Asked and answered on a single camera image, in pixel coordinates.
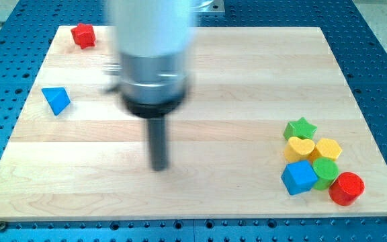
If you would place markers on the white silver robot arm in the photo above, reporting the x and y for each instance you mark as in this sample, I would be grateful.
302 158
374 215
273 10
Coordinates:
152 38

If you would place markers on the green star block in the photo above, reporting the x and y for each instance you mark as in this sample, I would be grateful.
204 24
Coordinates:
301 128

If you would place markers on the blue triangle block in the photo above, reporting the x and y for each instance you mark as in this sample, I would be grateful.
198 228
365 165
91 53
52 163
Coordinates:
57 98

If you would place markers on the red star block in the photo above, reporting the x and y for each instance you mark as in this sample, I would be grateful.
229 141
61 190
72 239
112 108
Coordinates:
83 35

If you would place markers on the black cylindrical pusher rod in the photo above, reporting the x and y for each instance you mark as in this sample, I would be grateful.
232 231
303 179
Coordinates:
157 143

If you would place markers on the light wooden board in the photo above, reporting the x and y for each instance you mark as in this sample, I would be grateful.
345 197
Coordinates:
226 141

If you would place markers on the yellow heart block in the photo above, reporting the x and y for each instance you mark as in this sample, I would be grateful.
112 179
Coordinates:
298 149

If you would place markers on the grey metal mounting plate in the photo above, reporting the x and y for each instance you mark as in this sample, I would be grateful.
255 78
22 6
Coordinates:
209 7

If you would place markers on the blue cube block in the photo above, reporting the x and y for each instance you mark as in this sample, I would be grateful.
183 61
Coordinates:
299 177

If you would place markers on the yellow hexagon block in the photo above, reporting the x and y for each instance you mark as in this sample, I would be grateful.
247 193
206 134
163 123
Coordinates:
327 148

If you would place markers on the green cylinder block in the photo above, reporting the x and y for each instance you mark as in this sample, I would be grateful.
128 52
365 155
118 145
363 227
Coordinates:
326 171

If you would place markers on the red cylinder block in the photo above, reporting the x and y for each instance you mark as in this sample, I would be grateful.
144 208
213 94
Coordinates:
346 189

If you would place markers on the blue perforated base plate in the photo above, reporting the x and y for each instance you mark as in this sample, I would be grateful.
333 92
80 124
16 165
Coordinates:
28 32

